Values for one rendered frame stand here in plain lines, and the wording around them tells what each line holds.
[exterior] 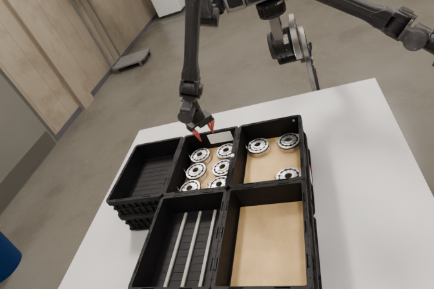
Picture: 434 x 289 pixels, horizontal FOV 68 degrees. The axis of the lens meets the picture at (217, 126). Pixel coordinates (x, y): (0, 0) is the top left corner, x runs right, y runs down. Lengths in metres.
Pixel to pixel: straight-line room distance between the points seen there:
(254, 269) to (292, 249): 0.14
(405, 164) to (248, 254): 0.76
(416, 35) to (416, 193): 0.64
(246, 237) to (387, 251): 0.48
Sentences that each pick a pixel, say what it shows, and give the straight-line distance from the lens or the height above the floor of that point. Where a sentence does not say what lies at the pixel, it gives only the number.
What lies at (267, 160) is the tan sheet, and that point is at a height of 0.83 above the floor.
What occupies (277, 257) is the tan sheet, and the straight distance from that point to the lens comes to 1.18.
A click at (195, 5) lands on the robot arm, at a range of 1.12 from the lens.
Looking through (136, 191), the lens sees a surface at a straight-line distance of 1.70.
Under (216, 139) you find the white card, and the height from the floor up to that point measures 0.88.
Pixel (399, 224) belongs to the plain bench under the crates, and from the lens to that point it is 1.37.
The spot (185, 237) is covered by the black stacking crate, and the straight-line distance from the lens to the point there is 1.36.
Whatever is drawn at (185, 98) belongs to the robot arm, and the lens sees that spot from 1.23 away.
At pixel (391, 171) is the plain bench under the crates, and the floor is 0.70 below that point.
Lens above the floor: 1.82
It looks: 33 degrees down
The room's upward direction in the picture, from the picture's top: 24 degrees counter-clockwise
